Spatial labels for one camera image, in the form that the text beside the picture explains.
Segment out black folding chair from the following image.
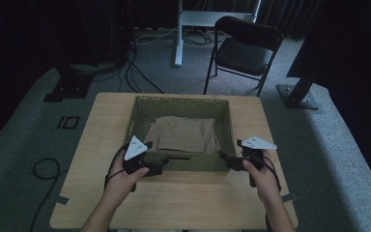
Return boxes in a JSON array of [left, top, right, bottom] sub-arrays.
[[203, 15, 284, 98]]

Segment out black column with base plate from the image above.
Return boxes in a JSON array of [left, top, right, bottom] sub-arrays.
[[276, 0, 339, 111]]

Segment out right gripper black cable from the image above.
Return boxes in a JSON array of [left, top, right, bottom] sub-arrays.
[[253, 154, 283, 194]]

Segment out black stand with base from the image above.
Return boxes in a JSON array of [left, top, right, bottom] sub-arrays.
[[43, 0, 133, 103]]

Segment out dark curtain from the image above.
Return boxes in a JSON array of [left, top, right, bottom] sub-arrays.
[[257, 0, 325, 41]]

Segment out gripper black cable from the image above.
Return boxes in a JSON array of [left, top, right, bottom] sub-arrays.
[[103, 144, 130, 191], [253, 154, 283, 194]]

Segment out person's left hand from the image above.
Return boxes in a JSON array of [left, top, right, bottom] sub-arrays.
[[104, 157, 150, 207]]

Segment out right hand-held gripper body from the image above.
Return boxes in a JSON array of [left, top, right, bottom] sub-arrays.
[[237, 134, 278, 188]]

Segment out white desk frame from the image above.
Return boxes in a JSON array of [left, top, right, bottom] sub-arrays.
[[173, 0, 262, 68]]

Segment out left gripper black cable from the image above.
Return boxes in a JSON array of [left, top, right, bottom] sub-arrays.
[[103, 144, 130, 191]]

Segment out green woven basket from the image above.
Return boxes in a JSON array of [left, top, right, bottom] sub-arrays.
[[123, 96, 238, 173]]

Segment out black looped floor cable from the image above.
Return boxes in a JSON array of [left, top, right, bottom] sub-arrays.
[[28, 158, 70, 232]]

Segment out white floor cable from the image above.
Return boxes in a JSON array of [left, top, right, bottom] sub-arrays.
[[134, 27, 182, 46]]

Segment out khaki cloth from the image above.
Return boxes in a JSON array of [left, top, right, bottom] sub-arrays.
[[143, 115, 221, 155]]

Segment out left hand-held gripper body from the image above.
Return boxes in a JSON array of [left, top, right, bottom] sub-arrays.
[[124, 134, 158, 177]]

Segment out black floor cables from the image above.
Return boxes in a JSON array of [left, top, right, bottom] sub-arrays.
[[118, 47, 165, 95]]

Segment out person's right hand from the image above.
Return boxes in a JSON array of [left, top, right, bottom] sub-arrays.
[[242, 149, 283, 207]]

